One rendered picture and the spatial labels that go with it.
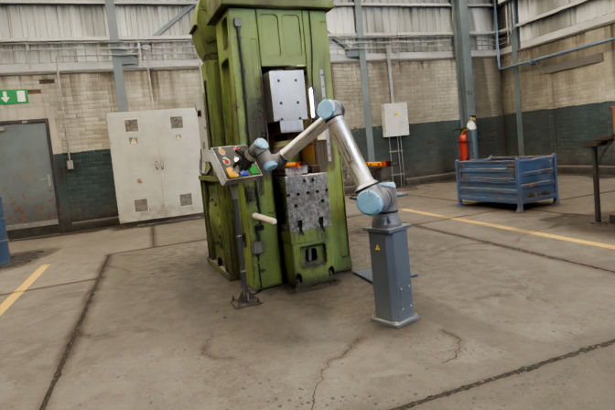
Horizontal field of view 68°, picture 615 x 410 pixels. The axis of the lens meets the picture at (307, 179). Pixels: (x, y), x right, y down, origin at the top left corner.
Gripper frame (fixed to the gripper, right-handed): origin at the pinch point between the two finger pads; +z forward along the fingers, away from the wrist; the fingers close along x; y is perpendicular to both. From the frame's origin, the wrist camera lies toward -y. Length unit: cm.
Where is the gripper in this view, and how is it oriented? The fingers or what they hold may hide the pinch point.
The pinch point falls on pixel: (233, 169)
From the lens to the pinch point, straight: 331.0
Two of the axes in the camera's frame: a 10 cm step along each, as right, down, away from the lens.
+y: 4.6, 8.5, -2.7
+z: -6.0, 5.2, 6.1
